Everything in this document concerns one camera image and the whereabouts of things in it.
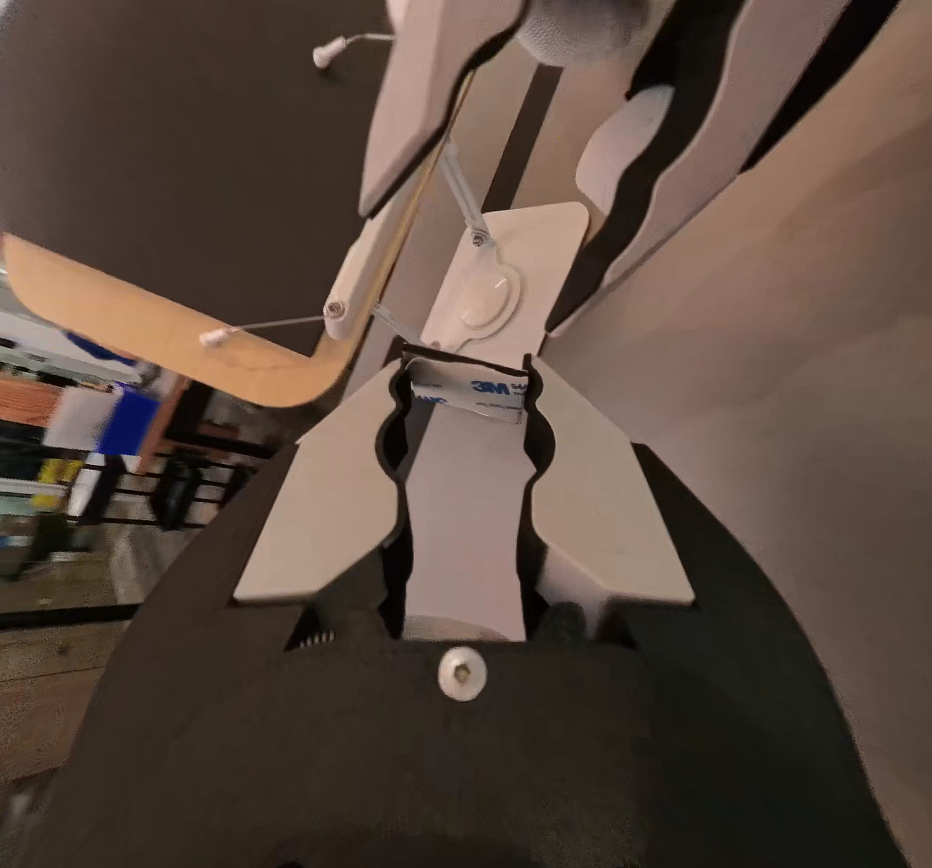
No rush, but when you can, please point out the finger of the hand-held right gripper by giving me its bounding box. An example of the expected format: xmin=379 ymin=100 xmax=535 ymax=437
xmin=359 ymin=0 xmax=556 ymax=220
xmin=546 ymin=0 xmax=864 ymax=338

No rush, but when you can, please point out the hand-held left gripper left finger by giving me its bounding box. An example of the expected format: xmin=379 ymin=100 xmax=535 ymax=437
xmin=232 ymin=357 xmax=413 ymax=607

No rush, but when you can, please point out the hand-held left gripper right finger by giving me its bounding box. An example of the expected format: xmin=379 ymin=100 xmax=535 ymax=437
xmin=521 ymin=353 xmax=698 ymax=638

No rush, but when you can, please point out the white foam tape piece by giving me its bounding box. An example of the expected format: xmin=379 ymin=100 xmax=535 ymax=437
xmin=402 ymin=345 xmax=531 ymax=426

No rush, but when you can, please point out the person's right hand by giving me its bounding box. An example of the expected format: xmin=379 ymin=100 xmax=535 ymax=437
xmin=516 ymin=0 xmax=703 ymax=70

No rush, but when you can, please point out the clear stand strut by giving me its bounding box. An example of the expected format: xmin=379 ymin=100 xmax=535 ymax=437
xmin=435 ymin=139 xmax=487 ymax=246

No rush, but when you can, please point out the black metal rack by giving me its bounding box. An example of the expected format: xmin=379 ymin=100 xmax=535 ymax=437
xmin=0 ymin=439 xmax=281 ymax=528

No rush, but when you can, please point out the blue box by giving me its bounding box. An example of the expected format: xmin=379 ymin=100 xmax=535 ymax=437
xmin=98 ymin=386 xmax=163 ymax=456

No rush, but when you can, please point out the dark-faced wooden stand board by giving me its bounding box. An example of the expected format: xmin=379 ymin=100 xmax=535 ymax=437
xmin=0 ymin=0 xmax=482 ymax=409

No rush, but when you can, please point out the white-tipped wire clip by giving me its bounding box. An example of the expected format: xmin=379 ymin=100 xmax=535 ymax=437
xmin=199 ymin=313 xmax=329 ymax=349
xmin=312 ymin=31 xmax=398 ymax=70

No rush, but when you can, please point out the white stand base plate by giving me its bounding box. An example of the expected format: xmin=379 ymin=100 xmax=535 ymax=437
xmin=421 ymin=201 xmax=591 ymax=358

